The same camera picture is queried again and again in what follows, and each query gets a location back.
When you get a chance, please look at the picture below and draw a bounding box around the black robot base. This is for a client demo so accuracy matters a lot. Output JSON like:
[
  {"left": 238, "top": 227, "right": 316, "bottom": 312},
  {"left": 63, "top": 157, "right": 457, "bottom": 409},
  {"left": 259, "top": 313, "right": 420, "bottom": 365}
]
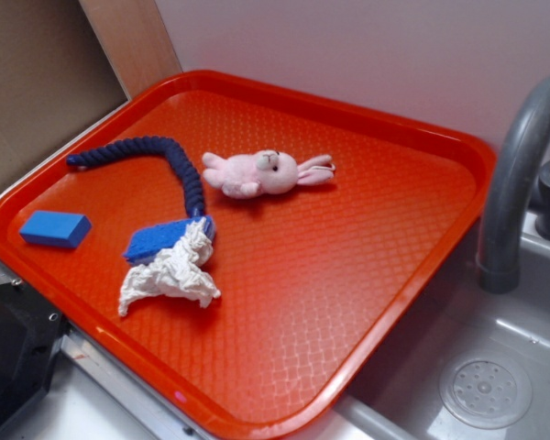
[{"left": 0, "top": 280, "right": 67, "bottom": 433}]

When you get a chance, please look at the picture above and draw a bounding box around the blue rectangular block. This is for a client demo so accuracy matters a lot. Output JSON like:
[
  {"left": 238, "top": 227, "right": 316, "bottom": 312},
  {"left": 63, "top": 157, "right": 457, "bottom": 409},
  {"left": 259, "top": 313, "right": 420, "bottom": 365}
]
[{"left": 19, "top": 211, "right": 92, "bottom": 248}]

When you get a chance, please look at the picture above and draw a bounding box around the orange plastic tray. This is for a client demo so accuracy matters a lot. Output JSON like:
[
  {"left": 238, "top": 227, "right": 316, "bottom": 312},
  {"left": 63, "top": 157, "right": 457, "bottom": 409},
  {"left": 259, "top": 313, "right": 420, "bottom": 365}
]
[{"left": 0, "top": 71, "right": 495, "bottom": 439}]

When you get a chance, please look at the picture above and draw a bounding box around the pink plush bunny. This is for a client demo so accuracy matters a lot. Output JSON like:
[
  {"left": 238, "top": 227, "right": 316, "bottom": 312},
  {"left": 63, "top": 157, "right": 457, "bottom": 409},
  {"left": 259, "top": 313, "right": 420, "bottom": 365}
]
[{"left": 202, "top": 149, "right": 336, "bottom": 200}]

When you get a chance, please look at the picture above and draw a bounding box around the crumpled white paper towel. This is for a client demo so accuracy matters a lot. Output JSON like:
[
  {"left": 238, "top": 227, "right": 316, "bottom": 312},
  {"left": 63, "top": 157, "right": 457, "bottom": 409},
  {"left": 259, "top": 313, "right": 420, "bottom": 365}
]
[{"left": 118, "top": 222, "right": 221, "bottom": 316}]

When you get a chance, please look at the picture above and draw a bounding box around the blue sponge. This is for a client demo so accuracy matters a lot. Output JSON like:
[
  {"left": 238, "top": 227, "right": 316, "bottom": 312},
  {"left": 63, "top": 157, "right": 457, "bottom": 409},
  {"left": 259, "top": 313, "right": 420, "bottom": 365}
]
[{"left": 123, "top": 215, "right": 216, "bottom": 266}]

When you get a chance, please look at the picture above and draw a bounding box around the grey curved faucet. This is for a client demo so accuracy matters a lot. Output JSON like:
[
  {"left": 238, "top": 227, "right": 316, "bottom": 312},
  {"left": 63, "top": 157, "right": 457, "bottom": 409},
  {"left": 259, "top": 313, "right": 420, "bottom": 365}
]
[{"left": 476, "top": 77, "right": 550, "bottom": 293}]

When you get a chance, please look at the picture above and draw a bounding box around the grey sink basin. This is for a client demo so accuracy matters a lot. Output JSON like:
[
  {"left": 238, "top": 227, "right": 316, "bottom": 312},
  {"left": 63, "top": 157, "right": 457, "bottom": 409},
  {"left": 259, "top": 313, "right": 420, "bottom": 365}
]
[{"left": 335, "top": 214, "right": 550, "bottom": 439}]

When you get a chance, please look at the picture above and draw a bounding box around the round sink drain cover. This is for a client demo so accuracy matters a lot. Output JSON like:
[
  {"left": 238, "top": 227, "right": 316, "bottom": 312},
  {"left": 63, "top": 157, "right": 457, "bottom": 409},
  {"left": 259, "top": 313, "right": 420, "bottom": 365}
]
[{"left": 438, "top": 350, "right": 533, "bottom": 430}]

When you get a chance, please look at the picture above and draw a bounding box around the brown cardboard panel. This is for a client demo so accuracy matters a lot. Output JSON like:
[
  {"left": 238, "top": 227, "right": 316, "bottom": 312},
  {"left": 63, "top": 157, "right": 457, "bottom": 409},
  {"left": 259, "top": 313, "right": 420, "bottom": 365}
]
[{"left": 0, "top": 0, "right": 132, "bottom": 204}]

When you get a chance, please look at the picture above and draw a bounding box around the dark blue twisted rope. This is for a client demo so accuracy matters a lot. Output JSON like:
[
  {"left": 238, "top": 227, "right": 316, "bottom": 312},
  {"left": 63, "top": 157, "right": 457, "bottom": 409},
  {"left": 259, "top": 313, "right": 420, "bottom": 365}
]
[{"left": 65, "top": 135, "right": 207, "bottom": 219}]

